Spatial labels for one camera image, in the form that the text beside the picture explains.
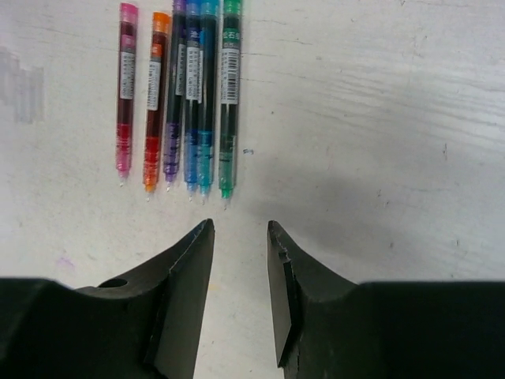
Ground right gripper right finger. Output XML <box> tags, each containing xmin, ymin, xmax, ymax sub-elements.
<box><xmin>267</xmin><ymin>220</ymin><xmax>504</xmax><ymax>378</ymax></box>

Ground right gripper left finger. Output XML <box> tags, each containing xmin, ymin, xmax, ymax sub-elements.
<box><xmin>1</xmin><ymin>220</ymin><xmax>215</xmax><ymax>378</ymax></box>

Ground orange red pen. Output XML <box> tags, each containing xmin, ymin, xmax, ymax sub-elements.
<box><xmin>143</xmin><ymin>12</ymin><xmax>171</xmax><ymax>200</ymax></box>

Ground green pen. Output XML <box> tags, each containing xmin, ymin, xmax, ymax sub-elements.
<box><xmin>219</xmin><ymin>0</ymin><xmax>242</xmax><ymax>206</ymax></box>

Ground clear pen caps pile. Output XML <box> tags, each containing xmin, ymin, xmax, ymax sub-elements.
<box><xmin>1</xmin><ymin>47</ymin><xmax>45</xmax><ymax>124</ymax></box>

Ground dark blue pen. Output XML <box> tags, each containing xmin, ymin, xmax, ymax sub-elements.
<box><xmin>163</xmin><ymin>0</ymin><xmax>186</xmax><ymax>190</ymax></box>

